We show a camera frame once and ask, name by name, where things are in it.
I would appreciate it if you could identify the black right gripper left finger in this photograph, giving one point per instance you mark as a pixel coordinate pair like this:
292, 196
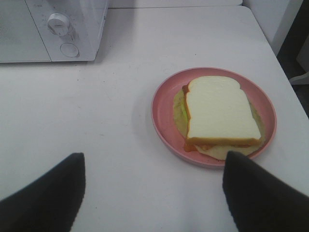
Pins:
48, 204

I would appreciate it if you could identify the white microwave door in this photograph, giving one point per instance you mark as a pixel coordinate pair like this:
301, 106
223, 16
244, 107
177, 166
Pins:
20, 40

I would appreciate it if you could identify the white microwave oven body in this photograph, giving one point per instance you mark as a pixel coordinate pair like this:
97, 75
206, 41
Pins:
87, 18

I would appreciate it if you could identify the sandwich with lettuce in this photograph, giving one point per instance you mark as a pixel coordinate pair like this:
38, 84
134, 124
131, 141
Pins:
214, 116

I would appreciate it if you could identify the round white door button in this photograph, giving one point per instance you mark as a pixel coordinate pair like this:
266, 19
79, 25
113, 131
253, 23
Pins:
70, 50

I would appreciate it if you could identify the pink round plate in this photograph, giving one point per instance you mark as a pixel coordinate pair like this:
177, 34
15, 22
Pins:
162, 113

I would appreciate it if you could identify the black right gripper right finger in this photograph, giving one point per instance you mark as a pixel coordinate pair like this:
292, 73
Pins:
260, 202

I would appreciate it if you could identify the white microwave knob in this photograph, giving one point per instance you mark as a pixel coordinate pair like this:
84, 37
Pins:
59, 24

